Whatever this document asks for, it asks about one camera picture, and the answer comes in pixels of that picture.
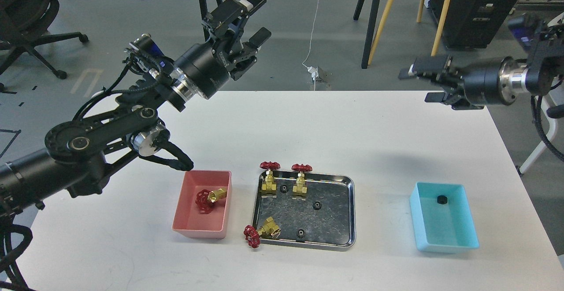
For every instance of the brass valve back right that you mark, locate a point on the brass valve back right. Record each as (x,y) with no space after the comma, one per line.
(300,189)

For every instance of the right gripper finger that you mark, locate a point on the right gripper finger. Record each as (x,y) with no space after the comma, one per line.
(442,97)
(426,66)

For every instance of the blue plastic box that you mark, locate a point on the blue plastic box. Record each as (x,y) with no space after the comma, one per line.
(440,228)

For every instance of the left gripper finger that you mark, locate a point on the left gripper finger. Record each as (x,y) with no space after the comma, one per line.
(246,58)
(227,21)

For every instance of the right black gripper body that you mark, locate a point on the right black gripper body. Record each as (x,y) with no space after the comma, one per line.
(478,84)

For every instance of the brass valve red wheel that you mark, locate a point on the brass valve red wheel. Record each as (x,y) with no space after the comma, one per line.
(209,200)

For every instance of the pink plastic box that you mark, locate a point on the pink plastic box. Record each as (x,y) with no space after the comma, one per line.
(186,220)

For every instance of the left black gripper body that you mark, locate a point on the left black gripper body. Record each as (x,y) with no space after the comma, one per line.
(204,69)

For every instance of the black office chair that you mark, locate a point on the black office chair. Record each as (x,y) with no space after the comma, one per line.
(23,26)

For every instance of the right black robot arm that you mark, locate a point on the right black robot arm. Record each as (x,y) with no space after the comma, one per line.
(535,74)

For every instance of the metal tray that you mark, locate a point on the metal tray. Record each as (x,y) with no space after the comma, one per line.
(330,228)

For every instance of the brass valve back left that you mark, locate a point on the brass valve back left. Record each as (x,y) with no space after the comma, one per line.
(269,186)

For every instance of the black cabinet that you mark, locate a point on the black cabinet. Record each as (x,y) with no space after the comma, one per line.
(474,23)

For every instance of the brass valve front left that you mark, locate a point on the brass valve front left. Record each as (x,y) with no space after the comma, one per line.
(269,230)

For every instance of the white power adapter with cable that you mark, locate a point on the white power adapter with cable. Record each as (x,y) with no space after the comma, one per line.
(314,71)

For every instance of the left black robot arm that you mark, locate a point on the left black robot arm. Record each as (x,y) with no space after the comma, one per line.
(121,123)

